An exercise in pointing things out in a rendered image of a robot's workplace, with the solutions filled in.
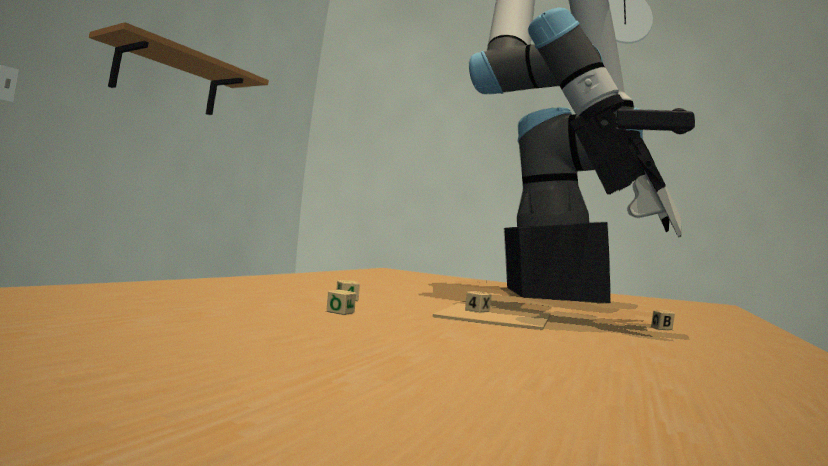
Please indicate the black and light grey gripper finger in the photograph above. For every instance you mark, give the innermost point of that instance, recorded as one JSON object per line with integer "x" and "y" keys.
{"x": 663, "y": 216}
{"x": 655, "y": 201}

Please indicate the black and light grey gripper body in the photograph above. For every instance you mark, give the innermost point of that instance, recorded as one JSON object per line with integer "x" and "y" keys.
{"x": 595, "y": 137}

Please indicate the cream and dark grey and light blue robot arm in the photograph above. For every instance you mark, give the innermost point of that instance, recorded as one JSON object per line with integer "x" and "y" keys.
{"x": 551, "y": 154}

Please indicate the tan square mat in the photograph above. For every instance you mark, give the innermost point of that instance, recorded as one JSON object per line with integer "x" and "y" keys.
{"x": 496, "y": 316}

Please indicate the beige letter block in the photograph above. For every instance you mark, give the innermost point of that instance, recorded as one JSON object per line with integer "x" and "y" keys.
{"x": 349, "y": 286}
{"x": 478, "y": 301}
{"x": 341, "y": 302}
{"x": 662, "y": 319}

